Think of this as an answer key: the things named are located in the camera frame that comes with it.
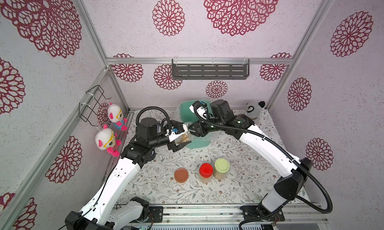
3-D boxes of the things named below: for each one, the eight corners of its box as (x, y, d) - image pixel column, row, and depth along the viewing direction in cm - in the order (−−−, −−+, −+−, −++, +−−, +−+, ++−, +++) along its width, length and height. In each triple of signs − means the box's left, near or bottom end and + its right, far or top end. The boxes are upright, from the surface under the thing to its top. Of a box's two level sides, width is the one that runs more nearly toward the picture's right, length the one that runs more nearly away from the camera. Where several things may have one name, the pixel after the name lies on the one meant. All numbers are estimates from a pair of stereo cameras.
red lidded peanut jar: (199, 183, 86) (200, 174, 76) (199, 172, 90) (200, 163, 80) (211, 183, 86) (213, 174, 76) (210, 172, 90) (212, 163, 80)
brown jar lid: (174, 182, 86) (173, 181, 84) (175, 169, 91) (174, 167, 90) (188, 182, 86) (188, 181, 84) (188, 169, 91) (188, 167, 90)
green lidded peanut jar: (212, 180, 87) (215, 171, 76) (211, 168, 92) (214, 158, 81) (225, 180, 87) (230, 171, 76) (224, 168, 92) (228, 158, 81)
